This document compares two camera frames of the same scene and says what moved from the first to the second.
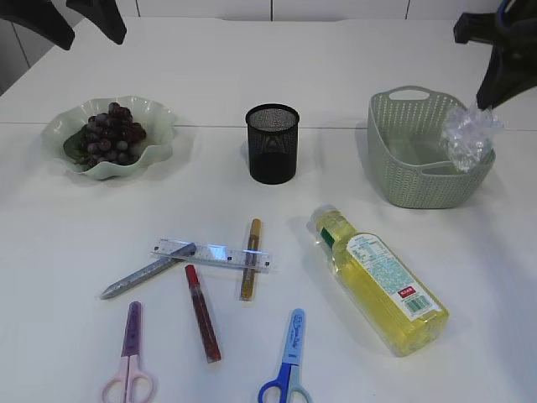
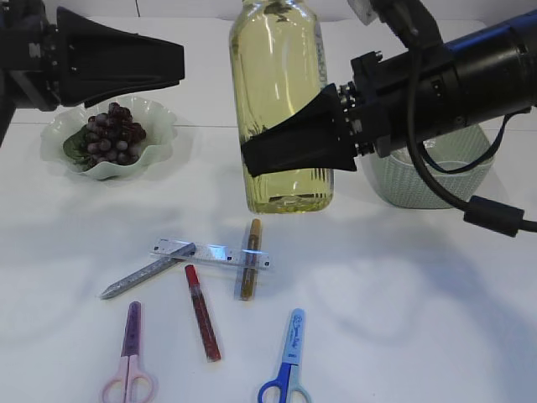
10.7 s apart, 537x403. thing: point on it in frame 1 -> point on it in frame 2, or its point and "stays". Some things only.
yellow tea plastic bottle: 377,285 -> 278,70
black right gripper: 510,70 -> 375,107
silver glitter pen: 185,252 stays
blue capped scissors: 289,382 stays
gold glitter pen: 247,286 stays
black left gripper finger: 104,13 -> 80,61
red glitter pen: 212,351 stays
